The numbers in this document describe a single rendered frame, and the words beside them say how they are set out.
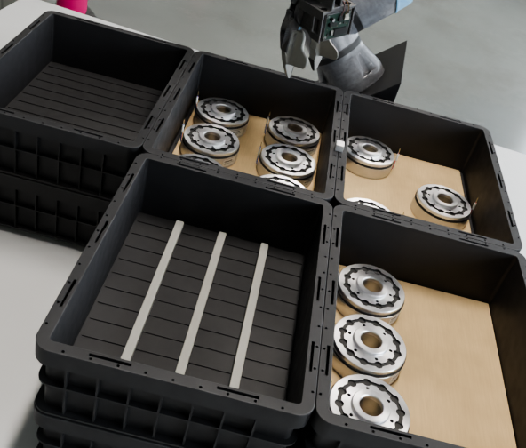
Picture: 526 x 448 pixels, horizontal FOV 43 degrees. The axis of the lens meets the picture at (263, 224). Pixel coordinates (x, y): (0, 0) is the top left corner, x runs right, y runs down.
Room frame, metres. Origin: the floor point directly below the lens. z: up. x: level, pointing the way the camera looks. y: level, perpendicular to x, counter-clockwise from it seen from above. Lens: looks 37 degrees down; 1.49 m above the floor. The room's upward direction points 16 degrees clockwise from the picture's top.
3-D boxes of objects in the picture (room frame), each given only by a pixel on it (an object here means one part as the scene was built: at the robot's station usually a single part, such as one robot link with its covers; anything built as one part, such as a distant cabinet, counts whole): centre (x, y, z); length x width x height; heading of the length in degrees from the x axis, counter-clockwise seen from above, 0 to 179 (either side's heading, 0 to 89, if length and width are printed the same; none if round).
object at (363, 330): (0.65, -0.18, 0.86); 0.05 x 0.05 x 0.01
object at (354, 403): (0.54, -0.18, 0.86); 0.05 x 0.05 x 0.01
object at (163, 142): (1.04, 0.06, 0.87); 0.40 x 0.30 x 0.11; 2
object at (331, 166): (1.04, 0.06, 0.92); 0.40 x 0.30 x 0.02; 2
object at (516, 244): (1.05, -0.24, 0.92); 0.40 x 0.30 x 0.02; 2
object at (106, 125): (1.03, 0.36, 0.87); 0.40 x 0.30 x 0.11; 2
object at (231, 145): (1.04, 0.13, 0.86); 0.10 x 0.10 x 0.01
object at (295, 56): (1.09, 0.02, 1.03); 0.06 x 0.03 x 0.09; 47
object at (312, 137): (1.15, -0.01, 0.86); 0.10 x 0.10 x 0.01
